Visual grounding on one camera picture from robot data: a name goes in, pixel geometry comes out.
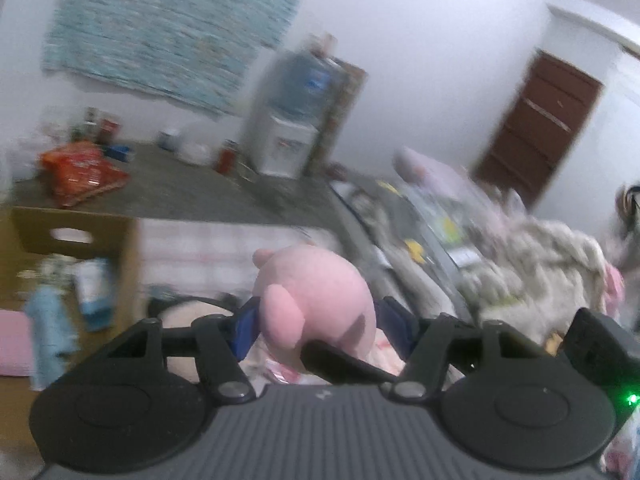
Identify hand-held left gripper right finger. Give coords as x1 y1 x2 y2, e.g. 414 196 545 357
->
375 297 527 404

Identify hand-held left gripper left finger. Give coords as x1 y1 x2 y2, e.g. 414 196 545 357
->
107 296 263 406

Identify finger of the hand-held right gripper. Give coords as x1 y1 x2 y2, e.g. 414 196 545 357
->
299 339 397 387

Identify pink plush toy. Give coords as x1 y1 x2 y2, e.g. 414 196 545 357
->
251 245 377 374

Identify brown cardboard box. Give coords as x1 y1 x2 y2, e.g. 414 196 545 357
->
0 206 148 466

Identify large black-haired plush doll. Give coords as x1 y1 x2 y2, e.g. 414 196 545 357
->
146 294 311 386

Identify white fluffy blanket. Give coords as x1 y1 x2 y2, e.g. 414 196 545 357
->
474 215 617 343

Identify grey folded bedding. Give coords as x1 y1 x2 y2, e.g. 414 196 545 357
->
329 179 482 322

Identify clear plastic bags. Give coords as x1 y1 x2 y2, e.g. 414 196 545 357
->
394 146 501 211

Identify white and blue packet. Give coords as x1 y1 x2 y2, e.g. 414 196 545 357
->
75 259 115 332

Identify red thermos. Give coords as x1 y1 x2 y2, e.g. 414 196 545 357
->
216 140 239 174

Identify white water dispenser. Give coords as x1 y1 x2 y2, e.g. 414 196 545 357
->
244 110 319 179

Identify white plastic bag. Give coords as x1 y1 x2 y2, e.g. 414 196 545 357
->
175 135 216 166

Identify camouflage cloth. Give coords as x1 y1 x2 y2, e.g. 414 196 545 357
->
17 255 76 287

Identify patterned leaning board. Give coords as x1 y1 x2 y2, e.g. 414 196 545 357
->
305 60 369 177

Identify brown wooden door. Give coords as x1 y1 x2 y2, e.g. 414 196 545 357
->
472 50 604 211

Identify orange snack bag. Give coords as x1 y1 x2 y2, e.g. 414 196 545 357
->
40 142 130 209

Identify pink towel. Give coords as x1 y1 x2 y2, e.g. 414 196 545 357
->
0 310 32 377

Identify teal floral wall cloth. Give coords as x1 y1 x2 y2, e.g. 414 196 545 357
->
42 0 319 117

